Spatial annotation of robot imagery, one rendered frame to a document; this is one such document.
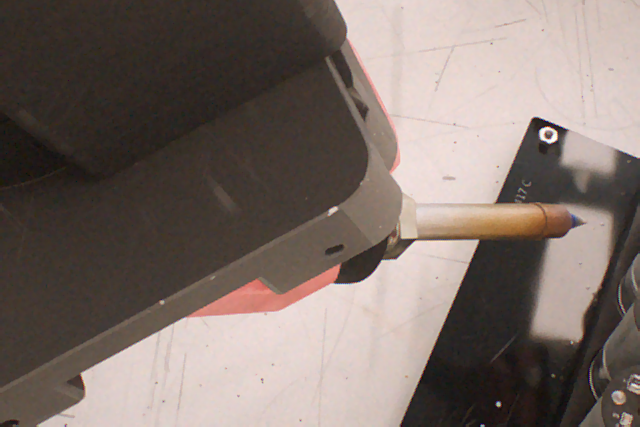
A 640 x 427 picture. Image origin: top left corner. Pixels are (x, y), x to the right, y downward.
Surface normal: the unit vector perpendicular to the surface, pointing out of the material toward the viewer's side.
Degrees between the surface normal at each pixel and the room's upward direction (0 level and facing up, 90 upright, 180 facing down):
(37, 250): 26
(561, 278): 0
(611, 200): 0
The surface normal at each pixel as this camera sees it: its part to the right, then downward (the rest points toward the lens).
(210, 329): 0.10, -0.52
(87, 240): -0.33, -0.37
